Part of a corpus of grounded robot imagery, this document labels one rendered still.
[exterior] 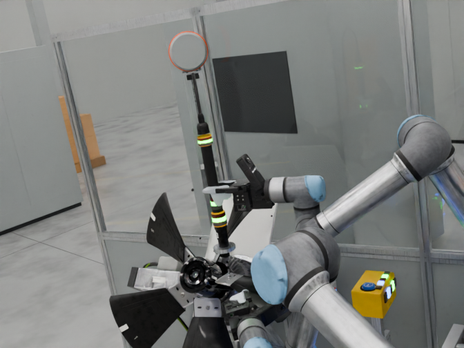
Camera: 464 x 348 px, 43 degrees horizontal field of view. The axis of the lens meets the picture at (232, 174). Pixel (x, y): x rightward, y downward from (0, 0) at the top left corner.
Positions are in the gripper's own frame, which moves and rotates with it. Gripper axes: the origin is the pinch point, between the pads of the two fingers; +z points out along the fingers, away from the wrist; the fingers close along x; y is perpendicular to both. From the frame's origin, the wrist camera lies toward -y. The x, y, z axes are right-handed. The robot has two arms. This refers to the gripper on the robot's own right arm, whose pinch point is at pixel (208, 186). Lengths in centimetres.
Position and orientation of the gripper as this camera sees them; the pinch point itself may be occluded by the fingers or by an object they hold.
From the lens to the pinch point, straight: 178.1
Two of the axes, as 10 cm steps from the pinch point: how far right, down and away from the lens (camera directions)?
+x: 3.4, -2.9, 8.9
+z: -9.3, 0.5, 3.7
